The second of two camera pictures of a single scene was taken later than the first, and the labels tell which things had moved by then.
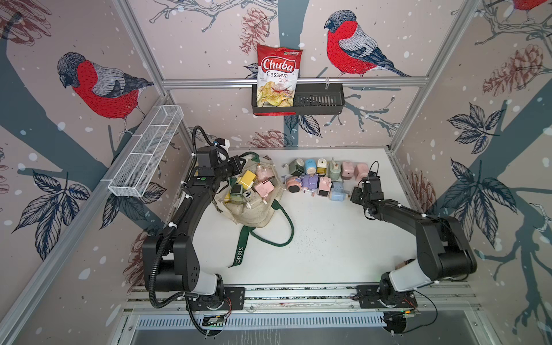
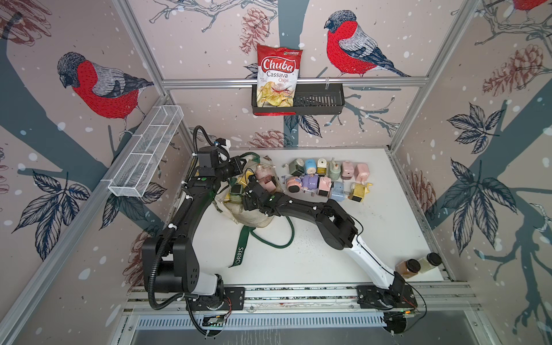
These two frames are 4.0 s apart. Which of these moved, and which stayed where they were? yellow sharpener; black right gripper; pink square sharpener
Moved: black right gripper
Stayed: yellow sharpener; pink square sharpener
